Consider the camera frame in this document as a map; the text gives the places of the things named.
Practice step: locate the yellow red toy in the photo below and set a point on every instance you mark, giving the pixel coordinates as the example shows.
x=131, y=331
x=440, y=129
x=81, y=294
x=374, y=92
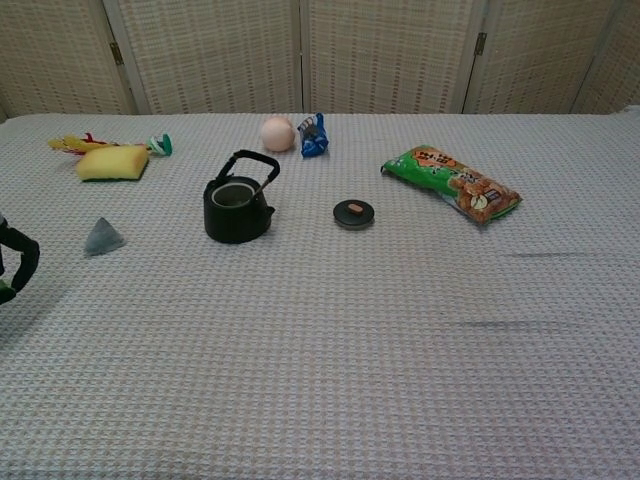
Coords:
x=75, y=145

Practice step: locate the green white small tube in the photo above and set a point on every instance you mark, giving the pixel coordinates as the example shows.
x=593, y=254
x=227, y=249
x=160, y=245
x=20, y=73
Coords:
x=162, y=144

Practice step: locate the blue snack packet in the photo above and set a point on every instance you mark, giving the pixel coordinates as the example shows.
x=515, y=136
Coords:
x=313, y=140

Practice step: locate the green orange snack bag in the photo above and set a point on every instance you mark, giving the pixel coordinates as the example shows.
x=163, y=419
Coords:
x=450, y=182

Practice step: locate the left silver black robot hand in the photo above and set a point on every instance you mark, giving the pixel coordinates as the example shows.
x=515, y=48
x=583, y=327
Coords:
x=29, y=255

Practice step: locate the brass screen hinge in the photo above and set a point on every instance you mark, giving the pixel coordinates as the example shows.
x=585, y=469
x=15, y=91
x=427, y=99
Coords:
x=116, y=53
x=481, y=43

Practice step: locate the grey woven tablecloth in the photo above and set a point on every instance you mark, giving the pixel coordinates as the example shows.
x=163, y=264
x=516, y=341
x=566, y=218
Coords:
x=320, y=325

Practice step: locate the yellow sponge green base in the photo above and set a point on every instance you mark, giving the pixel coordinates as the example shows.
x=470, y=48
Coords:
x=112, y=163

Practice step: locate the woven folding screen panel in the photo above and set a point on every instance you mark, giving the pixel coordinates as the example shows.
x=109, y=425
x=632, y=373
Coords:
x=210, y=55
x=617, y=75
x=535, y=55
x=55, y=55
x=390, y=55

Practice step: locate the pink peach ball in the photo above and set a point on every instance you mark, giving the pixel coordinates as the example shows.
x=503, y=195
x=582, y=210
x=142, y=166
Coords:
x=277, y=134

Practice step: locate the pyramid tea bag green tag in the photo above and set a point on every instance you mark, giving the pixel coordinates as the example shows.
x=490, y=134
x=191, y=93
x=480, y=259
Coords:
x=103, y=238

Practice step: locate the black teapot lid brown knob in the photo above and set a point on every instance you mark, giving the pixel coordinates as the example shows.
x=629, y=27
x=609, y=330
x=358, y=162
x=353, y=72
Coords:
x=354, y=216

